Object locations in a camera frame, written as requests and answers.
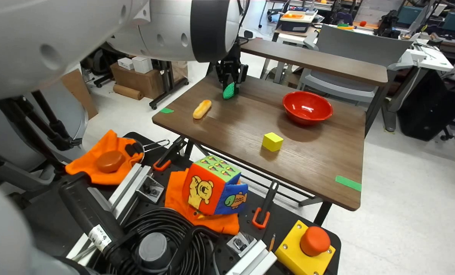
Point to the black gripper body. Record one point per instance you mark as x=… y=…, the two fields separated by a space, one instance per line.
x=230 y=65

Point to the green oval toy object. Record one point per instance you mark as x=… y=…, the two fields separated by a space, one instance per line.
x=229 y=91

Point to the white grey Franka robot arm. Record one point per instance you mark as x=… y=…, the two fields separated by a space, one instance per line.
x=59 y=36

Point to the black metal stand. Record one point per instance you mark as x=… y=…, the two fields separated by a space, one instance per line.
x=165 y=82

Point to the small green tape piece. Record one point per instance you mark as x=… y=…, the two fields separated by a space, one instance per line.
x=166 y=111

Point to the yellow cube block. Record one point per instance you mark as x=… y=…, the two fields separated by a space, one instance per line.
x=272 y=143

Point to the red plastic bowl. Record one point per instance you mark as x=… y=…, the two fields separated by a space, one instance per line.
x=307 y=108

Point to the dark wooden raised shelf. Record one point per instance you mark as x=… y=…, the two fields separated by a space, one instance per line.
x=308 y=57

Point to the open cardboard box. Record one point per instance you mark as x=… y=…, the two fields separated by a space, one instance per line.
x=140 y=82

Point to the orange black bar clamp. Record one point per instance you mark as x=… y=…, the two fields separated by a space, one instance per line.
x=262 y=213
x=165 y=160

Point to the dark wooden table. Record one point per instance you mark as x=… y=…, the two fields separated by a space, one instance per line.
x=308 y=153

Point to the colourful soft picture cube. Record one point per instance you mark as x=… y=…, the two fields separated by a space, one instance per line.
x=212 y=187

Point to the grey office chair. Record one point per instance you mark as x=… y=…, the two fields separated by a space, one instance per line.
x=351 y=63

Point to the printed marker tag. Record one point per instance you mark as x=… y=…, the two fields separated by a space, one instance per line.
x=149 y=189
x=241 y=244

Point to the long aluminium profile bar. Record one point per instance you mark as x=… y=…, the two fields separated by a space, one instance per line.
x=130 y=187

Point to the cardboard box with white lid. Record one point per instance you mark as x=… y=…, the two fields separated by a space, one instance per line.
x=79 y=92

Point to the long green tape strip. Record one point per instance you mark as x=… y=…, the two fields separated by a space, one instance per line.
x=348 y=182

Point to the orange cloth with crumpled edge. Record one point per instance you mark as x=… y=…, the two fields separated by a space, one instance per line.
x=87 y=164

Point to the short aluminium profile bar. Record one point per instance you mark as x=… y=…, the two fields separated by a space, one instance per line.
x=252 y=259

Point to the yellow emergency stop button box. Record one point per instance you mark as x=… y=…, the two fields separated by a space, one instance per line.
x=304 y=250

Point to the grey round knob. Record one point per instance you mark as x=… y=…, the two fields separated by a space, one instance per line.
x=153 y=251

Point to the black computer tower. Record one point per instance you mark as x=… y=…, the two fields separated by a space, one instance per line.
x=424 y=108

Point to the white office desk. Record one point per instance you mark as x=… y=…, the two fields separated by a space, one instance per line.
x=424 y=57

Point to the black camera tripod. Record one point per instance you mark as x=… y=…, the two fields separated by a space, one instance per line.
x=38 y=127

